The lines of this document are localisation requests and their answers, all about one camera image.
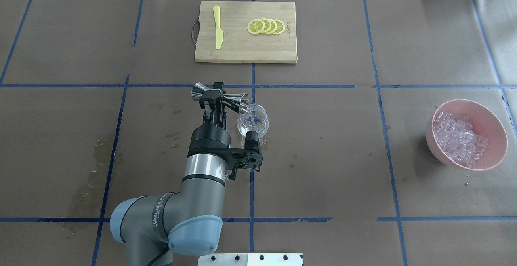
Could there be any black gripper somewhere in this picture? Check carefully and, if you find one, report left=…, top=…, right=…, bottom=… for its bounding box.
left=187, top=82, right=231, bottom=159

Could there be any steel double jigger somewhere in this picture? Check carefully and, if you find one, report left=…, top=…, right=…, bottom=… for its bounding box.
left=191, top=82, right=249, bottom=115

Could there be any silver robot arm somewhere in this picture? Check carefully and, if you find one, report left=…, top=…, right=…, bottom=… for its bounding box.
left=109, top=82, right=248, bottom=266

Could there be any clear wine glass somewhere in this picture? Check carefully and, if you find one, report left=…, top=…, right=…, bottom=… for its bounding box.
left=237, top=103, right=269, bottom=147

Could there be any ice cubes pile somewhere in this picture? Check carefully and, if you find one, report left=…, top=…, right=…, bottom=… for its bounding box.
left=433, top=111, right=489, bottom=169

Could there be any bamboo cutting board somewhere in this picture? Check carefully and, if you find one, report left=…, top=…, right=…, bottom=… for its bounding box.
left=195, top=1, right=298, bottom=65

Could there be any lemon slice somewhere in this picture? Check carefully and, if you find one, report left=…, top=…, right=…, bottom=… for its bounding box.
left=273, top=19, right=286, bottom=35
left=266, top=19, right=277, bottom=34
left=260, top=19, right=272, bottom=34
left=247, top=19, right=266, bottom=34

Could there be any yellow plastic knife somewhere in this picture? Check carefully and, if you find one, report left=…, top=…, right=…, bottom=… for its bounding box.
left=213, top=6, right=225, bottom=49

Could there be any pink bowl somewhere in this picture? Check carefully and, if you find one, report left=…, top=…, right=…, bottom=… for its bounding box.
left=425, top=99, right=508, bottom=171

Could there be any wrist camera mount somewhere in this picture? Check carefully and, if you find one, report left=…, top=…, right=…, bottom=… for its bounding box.
left=224, top=130, right=263, bottom=181

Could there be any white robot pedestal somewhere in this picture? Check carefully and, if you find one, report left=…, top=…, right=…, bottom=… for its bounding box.
left=197, top=253, right=304, bottom=266

